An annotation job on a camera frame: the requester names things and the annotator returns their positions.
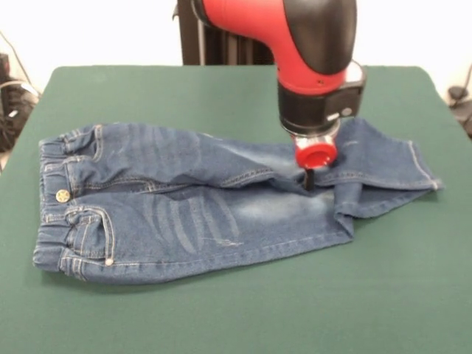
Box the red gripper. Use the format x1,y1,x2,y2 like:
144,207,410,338
293,135,339,191

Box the blue denim jeans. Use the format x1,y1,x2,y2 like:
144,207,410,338
32,117,445,285

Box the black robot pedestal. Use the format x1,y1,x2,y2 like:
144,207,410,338
172,0,281,66

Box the dark green table cloth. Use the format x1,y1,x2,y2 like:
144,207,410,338
0,65,472,354

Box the black floor equipment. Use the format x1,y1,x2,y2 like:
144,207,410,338
447,85,472,140

